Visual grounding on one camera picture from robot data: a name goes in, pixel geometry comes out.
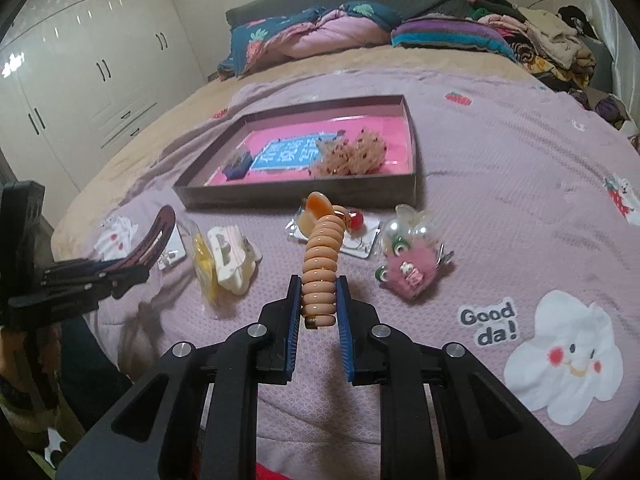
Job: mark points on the dark blue hair clip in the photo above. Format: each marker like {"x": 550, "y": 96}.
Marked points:
{"x": 235, "y": 166}

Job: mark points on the small white card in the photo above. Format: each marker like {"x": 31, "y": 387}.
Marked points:
{"x": 176, "y": 255}

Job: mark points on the shallow brown box pink inside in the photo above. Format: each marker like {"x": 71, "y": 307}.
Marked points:
{"x": 250, "y": 197}

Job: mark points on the pink fluffy hair clip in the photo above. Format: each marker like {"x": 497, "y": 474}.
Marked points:
{"x": 412, "y": 272}

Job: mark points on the blue pink floral quilt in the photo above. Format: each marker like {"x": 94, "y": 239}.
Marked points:
{"x": 310, "y": 35}

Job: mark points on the cherry hair clip packet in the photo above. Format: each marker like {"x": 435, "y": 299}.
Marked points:
{"x": 357, "y": 240}

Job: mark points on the clear plastic hair ornament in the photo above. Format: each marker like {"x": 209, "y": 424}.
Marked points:
{"x": 407, "y": 230}

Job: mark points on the dark red hair clip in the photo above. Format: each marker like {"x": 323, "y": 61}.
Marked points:
{"x": 155, "y": 235}

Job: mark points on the striped purple pillow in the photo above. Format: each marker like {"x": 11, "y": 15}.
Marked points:
{"x": 450, "y": 35}

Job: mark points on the white hair claw clip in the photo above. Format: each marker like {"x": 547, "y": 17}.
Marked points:
{"x": 227, "y": 255}

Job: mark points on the white curtain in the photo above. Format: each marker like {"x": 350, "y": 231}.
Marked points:
{"x": 620, "y": 35}

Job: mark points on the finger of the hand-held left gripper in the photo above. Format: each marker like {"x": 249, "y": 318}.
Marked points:
{"x": 75, "y": 295}
{"x": 75, "y": 269}

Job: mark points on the purple printed blanket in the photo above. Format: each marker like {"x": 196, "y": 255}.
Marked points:
{"x": 500, "y": 185}

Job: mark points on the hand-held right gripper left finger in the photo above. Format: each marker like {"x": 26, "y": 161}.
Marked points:
{"x": 292, "y": 332}

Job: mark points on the blue printed card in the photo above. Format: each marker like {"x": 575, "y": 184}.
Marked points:
{"x": 280, "y": 157}

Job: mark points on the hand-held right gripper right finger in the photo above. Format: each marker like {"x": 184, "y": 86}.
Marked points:
{"x": 346, "y": 332}

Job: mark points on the pile of clothes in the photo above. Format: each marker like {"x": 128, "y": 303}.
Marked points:
{"x": 550, "y": 35}

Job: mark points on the white wardrobe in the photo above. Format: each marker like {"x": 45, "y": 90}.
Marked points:
{"x": 100, "y": 60}

